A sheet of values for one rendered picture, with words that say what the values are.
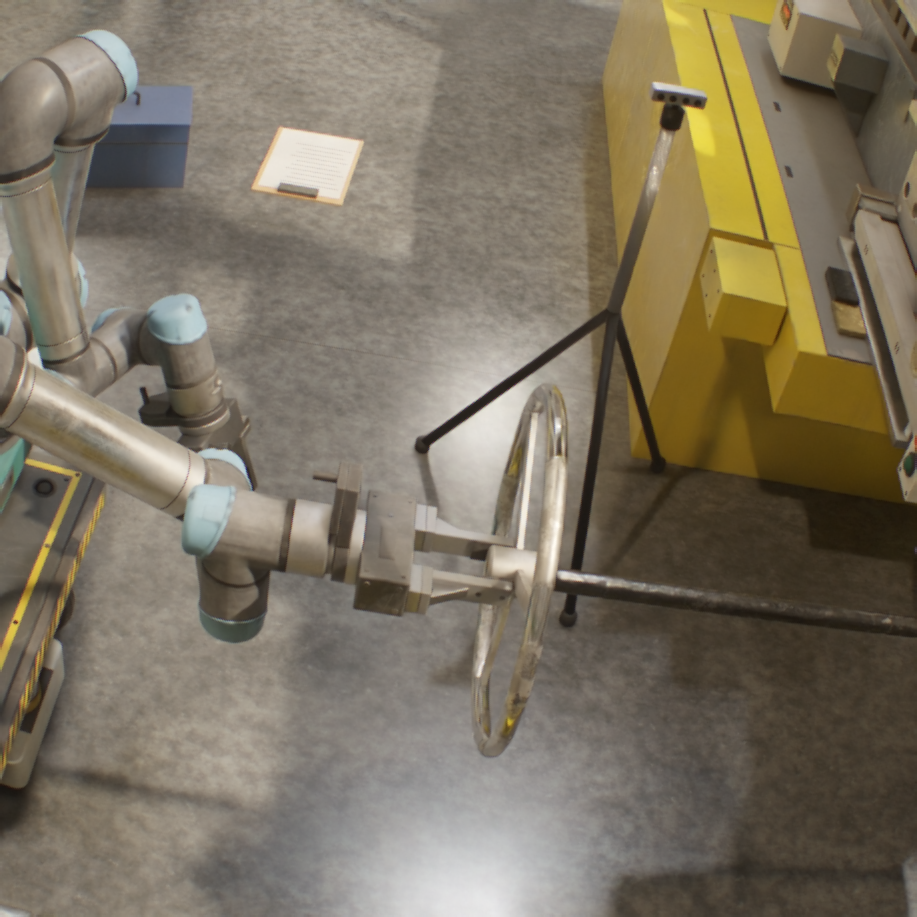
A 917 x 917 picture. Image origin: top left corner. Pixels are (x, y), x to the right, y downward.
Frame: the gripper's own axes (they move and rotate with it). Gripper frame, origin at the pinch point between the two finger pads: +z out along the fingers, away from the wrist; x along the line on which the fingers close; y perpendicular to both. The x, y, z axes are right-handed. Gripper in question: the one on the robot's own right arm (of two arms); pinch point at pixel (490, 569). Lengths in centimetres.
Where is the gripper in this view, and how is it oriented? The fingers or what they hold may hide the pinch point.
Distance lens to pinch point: 144.9
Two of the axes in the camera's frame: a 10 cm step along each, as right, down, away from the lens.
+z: 9.8, 1.7, 1.0
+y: -1.9, 7.7, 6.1
